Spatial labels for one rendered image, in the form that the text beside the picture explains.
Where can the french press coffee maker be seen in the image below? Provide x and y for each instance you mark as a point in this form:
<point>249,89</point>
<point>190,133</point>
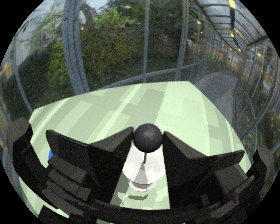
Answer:
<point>145,163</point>

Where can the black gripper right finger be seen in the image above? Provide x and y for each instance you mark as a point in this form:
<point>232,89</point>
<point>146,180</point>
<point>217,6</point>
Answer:
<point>187,169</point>

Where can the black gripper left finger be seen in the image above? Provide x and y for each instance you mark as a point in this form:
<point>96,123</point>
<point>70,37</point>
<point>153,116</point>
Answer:
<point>103,160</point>

